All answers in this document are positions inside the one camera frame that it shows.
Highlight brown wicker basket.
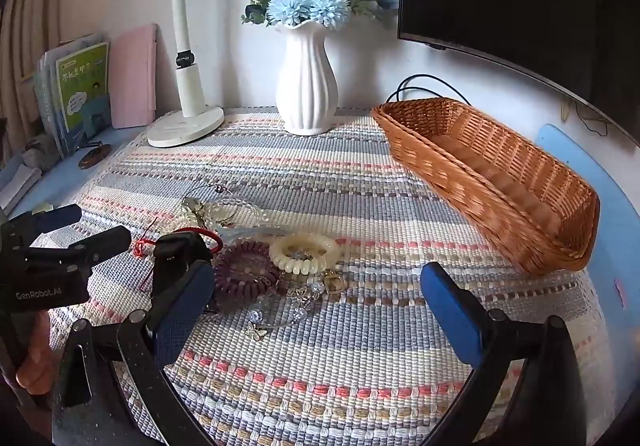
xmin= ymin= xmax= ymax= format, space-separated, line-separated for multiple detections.
xmin=371 ymin=97 xmax=601 ymax=274

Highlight silver butterfly bangle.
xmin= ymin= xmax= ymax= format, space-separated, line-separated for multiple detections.
xmin=245 ymin=311 xmax=306 ymax=339

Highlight brown round coaster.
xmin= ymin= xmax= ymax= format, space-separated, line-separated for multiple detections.
xmin=79 ymin=143 xmax=112 ymax=170

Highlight clear crystal bead bracelet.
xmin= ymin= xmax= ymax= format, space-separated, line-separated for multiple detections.
xmin=215 ymin=198 xmax=273 ymax=229
xmin=250 ymin=276 xmax=326 ymax=324

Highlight gold charm earring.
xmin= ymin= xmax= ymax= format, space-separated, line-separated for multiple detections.
xmin=322 ymin=271 xmax=346 ymax=297

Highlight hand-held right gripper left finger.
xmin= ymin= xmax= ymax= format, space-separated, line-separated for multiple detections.
xmin=52 ymin=231 xmax=217 ymax=446

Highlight pink folder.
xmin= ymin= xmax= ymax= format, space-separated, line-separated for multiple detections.
xmin=110 ymin=23 xmax=160 ymax=129

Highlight purple spiral hair tie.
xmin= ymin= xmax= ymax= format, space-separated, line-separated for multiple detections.
xmin=214 ymin=241 xmax=281 ymax=307

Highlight white desk lamp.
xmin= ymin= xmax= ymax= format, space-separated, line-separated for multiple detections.
xmin=99 ymin=0 xmax=226 ymax=148

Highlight person's left hand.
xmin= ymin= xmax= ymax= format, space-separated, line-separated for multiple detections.
xmin=15 ymin=313 xmax=53 ymax=394

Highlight red cord bracelet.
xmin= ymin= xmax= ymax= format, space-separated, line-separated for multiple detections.
xmin=132 ymin=226 xmax=223 ymax=292

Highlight cream bead bracelet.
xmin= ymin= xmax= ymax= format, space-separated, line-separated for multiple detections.
xmin=269 ymin=233 xmax=341 ymax=279

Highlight silver hair clips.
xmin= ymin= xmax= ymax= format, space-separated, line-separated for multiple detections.
xmin=182 ymin=205 xmax=221 ymax=229

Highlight grey cloth bundle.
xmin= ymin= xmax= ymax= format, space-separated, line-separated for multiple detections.
xmin=22 ymin=136 xmax=61 ymax=172

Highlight light blue board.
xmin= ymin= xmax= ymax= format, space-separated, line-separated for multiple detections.
xmin=535 ymin=123 xmax=640 ymax=327

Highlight striped woven mat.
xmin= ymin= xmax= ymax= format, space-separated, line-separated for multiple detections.
xmin=30 ymin=107 xmax=616 ymax=446

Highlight black cable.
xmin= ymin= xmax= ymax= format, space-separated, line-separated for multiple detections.
xmin=390 ymin=74 xmax=476 ymax=104

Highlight pale blue booklet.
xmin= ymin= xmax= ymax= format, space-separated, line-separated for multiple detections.
xmin=32 ymin=33 xmax=101 ymax=159

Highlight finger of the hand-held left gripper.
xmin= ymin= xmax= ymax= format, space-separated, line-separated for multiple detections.
xmin=65 ymin=226 xmax=132 ymax=273
xmin=30 ymin=204 xmax=83 ymax=234

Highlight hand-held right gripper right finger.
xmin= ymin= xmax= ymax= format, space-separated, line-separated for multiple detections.
xmin=420 ymin=262 xmax=588 ymax=446

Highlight thin black wire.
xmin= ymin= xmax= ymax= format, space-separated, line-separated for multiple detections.
xmin=560 ymin=98 xmax=608 ymax=137

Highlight white ribbed vase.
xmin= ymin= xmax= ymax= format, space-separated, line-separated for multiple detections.
xmin=272 ymin=21 xmax=340 ymax=136

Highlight beige curtain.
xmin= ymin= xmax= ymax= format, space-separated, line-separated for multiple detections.
xmin=0 ymin=0 xmax=76 ymax=127

